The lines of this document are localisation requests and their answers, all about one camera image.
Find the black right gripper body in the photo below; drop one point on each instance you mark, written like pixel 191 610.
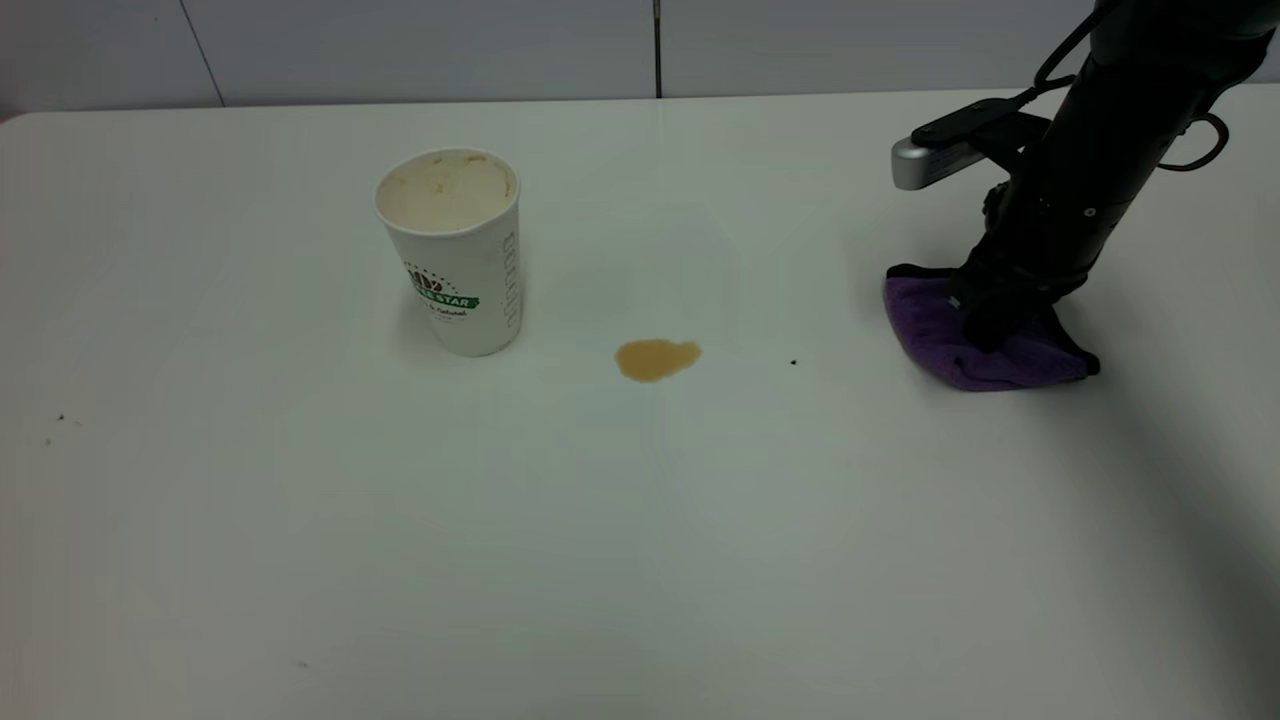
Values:
pixel 1050 240

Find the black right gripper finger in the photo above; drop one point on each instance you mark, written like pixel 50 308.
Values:
pixel 995 322

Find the purple cloth with black trim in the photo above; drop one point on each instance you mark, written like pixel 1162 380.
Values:
pixel 930 335

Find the white paper cup green logo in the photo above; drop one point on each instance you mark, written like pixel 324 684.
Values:
pixel 450 270

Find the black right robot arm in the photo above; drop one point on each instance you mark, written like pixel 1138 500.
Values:
pixel 1140 90

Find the brown liquid spill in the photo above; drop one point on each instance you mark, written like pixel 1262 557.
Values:
pixel 655 360

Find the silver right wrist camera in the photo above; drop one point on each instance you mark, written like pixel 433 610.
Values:
pixel 930 163

